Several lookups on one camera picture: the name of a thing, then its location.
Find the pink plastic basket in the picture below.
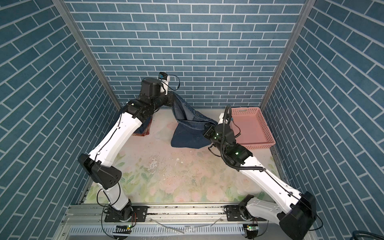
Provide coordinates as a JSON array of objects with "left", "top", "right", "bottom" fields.
[{"left": 231, "top": 107, "right": 276, "bottom": 150}]

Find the dark navy denim skirt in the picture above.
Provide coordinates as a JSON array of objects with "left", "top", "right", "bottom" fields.
[{"left": 171, "top": 93, "right": 218, "bottom": 149}]

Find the blue denim skirt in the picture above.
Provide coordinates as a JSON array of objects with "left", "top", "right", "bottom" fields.
[{"left": 116, "top": 106, "right": 154, "bottom": 137}]

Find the red plaid skirt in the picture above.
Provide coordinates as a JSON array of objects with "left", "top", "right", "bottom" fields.
[{"left": 132, "top": 126, "right": 150, "bottom": 137}]

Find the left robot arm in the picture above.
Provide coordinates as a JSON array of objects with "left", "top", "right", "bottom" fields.
[{"left": 78, "top": 92, "right": 174, "bottom": 222}]

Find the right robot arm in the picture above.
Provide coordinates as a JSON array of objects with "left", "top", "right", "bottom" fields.
[{"left": 203, "top": 124, "right": 319, "bottom": 240}]

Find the right green circuit board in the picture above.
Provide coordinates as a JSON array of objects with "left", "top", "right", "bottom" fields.
[{"left": 243, "top": 224, "right": 259, "bottom": 240}]

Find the green circuit board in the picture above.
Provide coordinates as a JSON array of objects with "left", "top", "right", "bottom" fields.
[
  {"left": 113, "top": 225, "right": 133, "bottom": 237},
  {"left": 243, "top": 224, "right": 259, "bottom": 240}
]

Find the left green circuit board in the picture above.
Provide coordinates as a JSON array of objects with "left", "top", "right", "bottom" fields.
[{"left": 113, "top": 225, "right": 133, "bottom": 237}]

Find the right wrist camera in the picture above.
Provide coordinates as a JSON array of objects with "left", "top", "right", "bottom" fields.
[{"left": 218, "top": 113, "right": 233, "bottom": 124}]

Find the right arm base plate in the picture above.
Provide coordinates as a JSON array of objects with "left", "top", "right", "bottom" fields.
[{"left": 223, "top": 205, "right": 267, "bottom": 222}]

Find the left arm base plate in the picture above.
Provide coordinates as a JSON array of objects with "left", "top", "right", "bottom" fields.
[{"left": 103, "top": 206, "right": 149, "bottom": 223}]

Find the aluminium mounting rail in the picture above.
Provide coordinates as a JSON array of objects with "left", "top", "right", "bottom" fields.
[{"left": 64, "top": 198, "right": 299, "bottom": 224}]

